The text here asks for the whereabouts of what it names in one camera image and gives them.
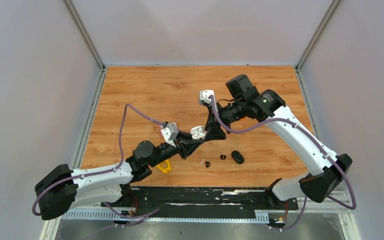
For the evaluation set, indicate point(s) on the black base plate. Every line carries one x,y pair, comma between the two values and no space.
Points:
201,202

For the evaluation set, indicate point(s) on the white earbud charging case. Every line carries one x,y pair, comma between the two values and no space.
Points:
198,132

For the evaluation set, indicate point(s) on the yellow triangular plastic piece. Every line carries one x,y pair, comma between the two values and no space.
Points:
165,167

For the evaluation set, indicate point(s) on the black earbud case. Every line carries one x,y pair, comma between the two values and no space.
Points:
237,157

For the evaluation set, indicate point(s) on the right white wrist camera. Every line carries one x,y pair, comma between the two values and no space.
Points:
204,97

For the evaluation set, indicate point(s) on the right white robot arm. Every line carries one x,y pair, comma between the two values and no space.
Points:
325,168

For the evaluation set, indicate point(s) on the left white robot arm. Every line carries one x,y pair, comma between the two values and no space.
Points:
64,188

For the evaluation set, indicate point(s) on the pink snack packet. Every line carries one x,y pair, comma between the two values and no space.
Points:
161,131

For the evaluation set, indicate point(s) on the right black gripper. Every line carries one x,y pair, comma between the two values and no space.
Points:
214,131

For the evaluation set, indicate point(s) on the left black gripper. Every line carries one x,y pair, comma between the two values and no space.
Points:
185,145

